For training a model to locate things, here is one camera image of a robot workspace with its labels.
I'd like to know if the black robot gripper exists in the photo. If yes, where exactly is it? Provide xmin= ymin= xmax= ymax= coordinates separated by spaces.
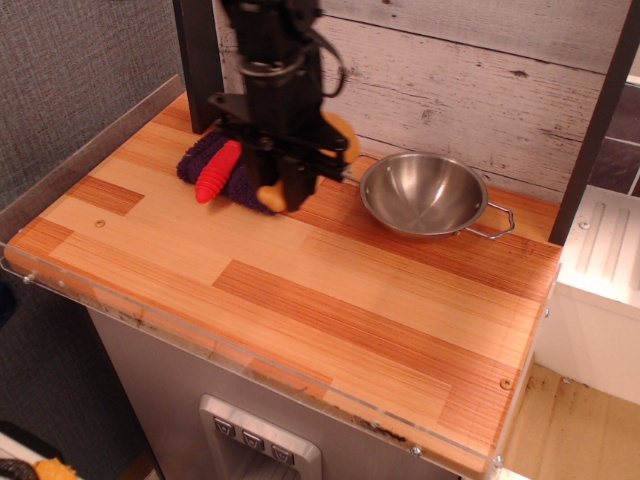
xmin=209 ymin=70 xmax=324 ymax=211

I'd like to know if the yellow toy chicken drumstick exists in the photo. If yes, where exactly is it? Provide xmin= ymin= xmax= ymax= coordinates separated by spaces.
xmin=255 ymin=111 xmax=360 ymax=213

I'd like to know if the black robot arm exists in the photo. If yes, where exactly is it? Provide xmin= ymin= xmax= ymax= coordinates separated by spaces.
xmin=210 ymin=1 xmax=353 ymax=212

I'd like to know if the purple folded towel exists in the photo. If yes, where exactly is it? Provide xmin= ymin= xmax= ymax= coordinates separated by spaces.
xmin=176 ymin=130 xmax=275 ymax=216

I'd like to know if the grey toy fridge cabinet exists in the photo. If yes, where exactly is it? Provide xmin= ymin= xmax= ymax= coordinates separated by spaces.
xmin=90 ymin=312 xmax=456 ymax=479

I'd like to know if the silver dispenser button panel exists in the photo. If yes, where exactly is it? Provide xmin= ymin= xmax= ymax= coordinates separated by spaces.
xmin=199 ymin=394 xmax=323 ymax=479

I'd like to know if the orange object bottom left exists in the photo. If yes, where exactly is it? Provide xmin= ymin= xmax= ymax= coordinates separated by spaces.
xmin=33 ymin=458 xmax=79 ymax=480

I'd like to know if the spoon with red handle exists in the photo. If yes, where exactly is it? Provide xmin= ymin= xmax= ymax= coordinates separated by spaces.
xmin=195 ymin=140 xmax=242 ymax=204

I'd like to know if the steel bowl with handles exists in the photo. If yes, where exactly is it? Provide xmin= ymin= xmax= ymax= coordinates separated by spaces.
xmin=347 ymin=152 xmax=516 ymax=241

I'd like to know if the dark left shelf post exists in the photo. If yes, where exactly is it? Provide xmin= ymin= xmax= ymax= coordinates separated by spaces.
xmin=172 ymin=0 xmax=224 ymax=134

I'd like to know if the dark shelf post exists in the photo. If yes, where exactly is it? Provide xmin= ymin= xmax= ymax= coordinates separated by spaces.
xmin=172 ymin=0 xmax=224 ymax=134
xmin=548 ymin=0 xmax=639 ymax=246

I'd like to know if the dark right shelf post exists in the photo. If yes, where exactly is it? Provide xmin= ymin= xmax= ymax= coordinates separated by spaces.
xmin=548 ymin=0 xmax=639 ymax=246

